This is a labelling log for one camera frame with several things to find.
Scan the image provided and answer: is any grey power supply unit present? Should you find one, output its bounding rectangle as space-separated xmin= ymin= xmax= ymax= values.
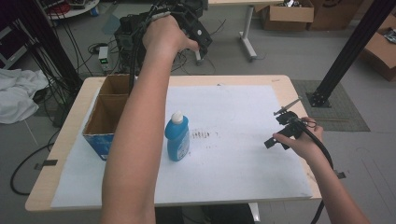
xmin=97 ymin=46 xmax=110 ymax=73

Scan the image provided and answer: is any round white table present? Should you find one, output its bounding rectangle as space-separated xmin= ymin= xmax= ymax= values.
xmin=43 ymin=0 xmax=101 ymax=21

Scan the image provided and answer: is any white table mat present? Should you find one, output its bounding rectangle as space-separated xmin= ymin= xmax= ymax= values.
xmin=50 ymin=84 xmax=313 ymax=209

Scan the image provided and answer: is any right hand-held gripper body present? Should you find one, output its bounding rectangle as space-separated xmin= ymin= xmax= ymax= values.
xmin=263 ymin=109 xmax=310 ymax=151

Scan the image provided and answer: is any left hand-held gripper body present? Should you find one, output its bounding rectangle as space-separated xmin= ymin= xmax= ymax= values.
xmin=150 ymin=0 xmax=214 ymax=49

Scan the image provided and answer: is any thick black gripper cable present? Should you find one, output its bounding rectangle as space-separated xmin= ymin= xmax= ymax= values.
xmin=295 ymin=119 xmax=334 ymax=224

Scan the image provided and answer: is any open cardboard box blue outside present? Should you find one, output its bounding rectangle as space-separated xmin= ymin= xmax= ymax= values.
xmin=81 ymin=73 xmax=138 ymax=161

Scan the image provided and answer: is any person's right hand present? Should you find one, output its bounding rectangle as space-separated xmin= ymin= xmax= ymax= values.
xmin=272 ymin=116 xmax=325 ymax=162

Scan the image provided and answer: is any black metal frame post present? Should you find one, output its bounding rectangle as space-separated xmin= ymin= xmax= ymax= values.
xmin=30 ymin=0 xmax=84 ymax=91
xmin=305 ymin=0 xmax=396 ymax=108

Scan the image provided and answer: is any person's left hand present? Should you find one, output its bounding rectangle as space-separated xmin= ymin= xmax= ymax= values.
xmin=142 ymin=14 xmax=201 ymax=61

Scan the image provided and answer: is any black floor cable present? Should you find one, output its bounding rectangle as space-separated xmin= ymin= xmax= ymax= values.
xmin=9 ymin=129 xmax=62 ymax=197

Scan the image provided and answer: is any brown cardboard box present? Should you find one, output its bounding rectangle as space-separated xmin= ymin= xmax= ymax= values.
xmin=307 ymin=0 xmax=365 ymax=32
xmin=254 ymin=0 xmax=316 ymax=32
xmin=359 ymin=13 xmax=396 ymax=82

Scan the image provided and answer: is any dark grey floor mat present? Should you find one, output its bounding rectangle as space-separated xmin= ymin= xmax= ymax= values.
xmin=290 ymin=78 xmax=372 ymax=133

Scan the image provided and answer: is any white crumpled cloth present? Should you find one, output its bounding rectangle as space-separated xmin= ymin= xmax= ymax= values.
xmin=0 ymin=67 xmax=50 ymax=125

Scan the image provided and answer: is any blue bottle with white cap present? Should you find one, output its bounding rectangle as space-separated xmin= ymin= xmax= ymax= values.
xmin=164 ymin=110 xmax=191 ymax=162

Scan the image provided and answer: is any white desk leg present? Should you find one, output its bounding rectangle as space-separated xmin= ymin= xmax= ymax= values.
xmin=238 ymin=5 xmax=259 ymax=62

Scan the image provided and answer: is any black equipment rack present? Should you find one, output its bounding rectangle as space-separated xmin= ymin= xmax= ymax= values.
xmin=113 ymin=11 xmax=150 ymax=76

